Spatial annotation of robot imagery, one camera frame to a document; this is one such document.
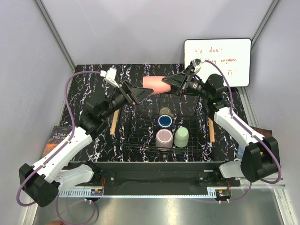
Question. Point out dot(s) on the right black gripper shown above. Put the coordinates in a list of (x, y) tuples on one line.
[(176, 80)]

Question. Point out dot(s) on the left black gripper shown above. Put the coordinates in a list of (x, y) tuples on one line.
[(136, 94)]

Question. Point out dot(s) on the pink cup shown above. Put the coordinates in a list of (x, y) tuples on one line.
[(156, 83)]

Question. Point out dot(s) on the dark blue mug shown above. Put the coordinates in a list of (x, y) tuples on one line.
[(165, 122)]

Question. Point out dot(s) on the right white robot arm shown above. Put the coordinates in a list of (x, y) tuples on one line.
[(258, 161)]

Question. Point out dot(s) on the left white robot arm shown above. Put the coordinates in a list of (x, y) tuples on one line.
[(44, 180)]

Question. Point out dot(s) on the beige mug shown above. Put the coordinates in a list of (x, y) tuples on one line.
[(165, 111)]

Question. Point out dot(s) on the black marble mat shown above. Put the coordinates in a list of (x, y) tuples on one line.
[(106, 147)]

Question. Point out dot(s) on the lilac mug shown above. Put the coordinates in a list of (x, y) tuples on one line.
[(164, 139)]

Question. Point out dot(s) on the light green cup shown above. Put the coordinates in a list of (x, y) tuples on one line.
[(181, 137)]

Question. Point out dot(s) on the white whiteboard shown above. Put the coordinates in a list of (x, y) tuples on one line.
[(232, 56)]

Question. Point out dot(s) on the Tale of Two Cities book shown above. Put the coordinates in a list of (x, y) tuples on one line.
[(58, 134)]

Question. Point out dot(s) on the books at right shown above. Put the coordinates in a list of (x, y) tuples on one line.
[(264, 132)]

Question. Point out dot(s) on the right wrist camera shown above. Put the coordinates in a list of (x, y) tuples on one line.
[(197, 64)]

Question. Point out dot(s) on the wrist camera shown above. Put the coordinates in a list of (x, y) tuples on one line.
[(197, 64), (109, 77)]

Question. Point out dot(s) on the black wire dish rack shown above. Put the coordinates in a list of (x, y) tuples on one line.
[(137, 129)]

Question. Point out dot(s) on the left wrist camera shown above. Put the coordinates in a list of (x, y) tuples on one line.
[(109, 77)]

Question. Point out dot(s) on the left wooden rack handle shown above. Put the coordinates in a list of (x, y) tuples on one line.
[(114, 122)]

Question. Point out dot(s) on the wooden rack handle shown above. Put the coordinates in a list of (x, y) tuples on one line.
[(211, 130), (114, 122)]

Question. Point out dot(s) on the right wooden rack handle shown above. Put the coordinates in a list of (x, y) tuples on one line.
[(211, 130)]

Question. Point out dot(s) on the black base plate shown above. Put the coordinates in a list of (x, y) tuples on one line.
[(154, 178)]

